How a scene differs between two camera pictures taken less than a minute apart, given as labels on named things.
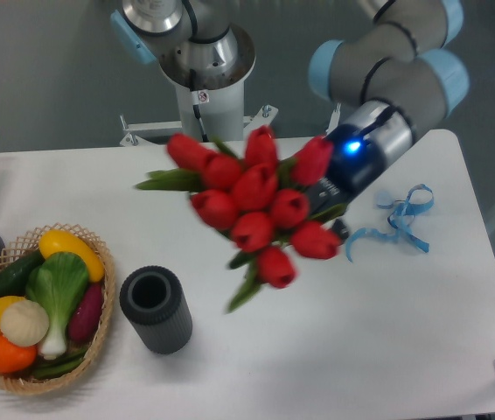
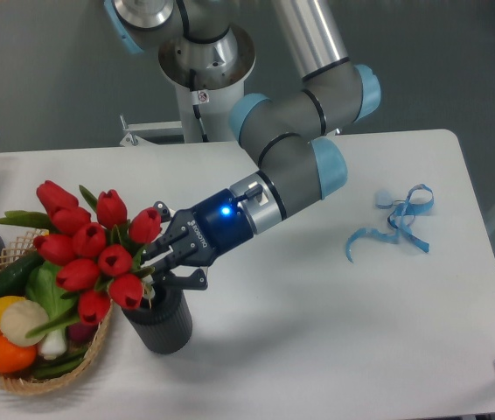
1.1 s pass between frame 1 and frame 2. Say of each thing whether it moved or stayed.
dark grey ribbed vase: stayed
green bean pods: stayed
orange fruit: stayed
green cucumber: stayed
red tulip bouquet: moved
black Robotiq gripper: moved
